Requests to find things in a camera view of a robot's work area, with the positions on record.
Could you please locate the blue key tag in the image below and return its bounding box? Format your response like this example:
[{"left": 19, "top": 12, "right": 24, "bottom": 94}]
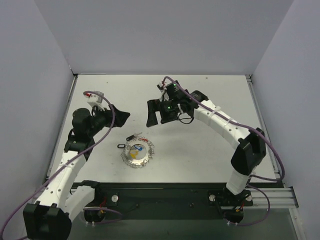
[{"left": 133, "top": 145, "right": 143, "bottom": 151}]

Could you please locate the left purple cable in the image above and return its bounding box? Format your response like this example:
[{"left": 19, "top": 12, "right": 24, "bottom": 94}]
[{"left": 0, "top": 90, "right": 125, "bottom": 240}]

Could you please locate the black key tag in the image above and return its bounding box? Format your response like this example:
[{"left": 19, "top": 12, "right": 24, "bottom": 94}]
[
  {"left": 117, "top": 143, "right": 126, "bottom": 149},
  {"left": 126, "top": 132, "right": 142, "bottom": 141}
]

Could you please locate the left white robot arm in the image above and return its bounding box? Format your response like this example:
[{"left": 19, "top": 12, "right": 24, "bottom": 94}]
[{"left": 23, "top": 105, "right": 130, "bottom": 240}]

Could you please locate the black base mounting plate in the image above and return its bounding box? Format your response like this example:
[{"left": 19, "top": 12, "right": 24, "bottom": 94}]
[{"left": 71, "top": 180, "right": 253, "bottom": 220}]

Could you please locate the yellow key tag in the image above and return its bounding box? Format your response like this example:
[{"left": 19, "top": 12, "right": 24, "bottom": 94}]
[{"left": 130, "top": 152, "right": 138, "bottom": 160}]

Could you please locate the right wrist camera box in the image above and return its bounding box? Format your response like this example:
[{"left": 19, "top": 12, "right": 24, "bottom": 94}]
[{"left": 157, "top": 81, "right": 169, "bottom": 102}]

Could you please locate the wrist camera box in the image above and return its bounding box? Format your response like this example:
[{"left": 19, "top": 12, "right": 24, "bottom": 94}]
[
  {"left": 157, "top": 81, "right": 169, "bottom": 102},
  {"left": 83, "top": 91, "right": 105, "bottom": 111}
]

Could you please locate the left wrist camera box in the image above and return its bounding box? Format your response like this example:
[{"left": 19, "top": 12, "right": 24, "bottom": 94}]
[{"left": 83, "top": 91, "right": 105, "bottom": 111}]

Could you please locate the metal disc keyring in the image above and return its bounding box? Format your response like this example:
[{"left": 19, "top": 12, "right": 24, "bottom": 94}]
[{"left": 120, "top": 135, "right": 155, "bottom": 169}]

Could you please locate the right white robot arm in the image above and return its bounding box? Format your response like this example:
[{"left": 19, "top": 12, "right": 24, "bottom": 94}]
[{"left": 146, "top": 81, "right": 266, "bottom": 196}]

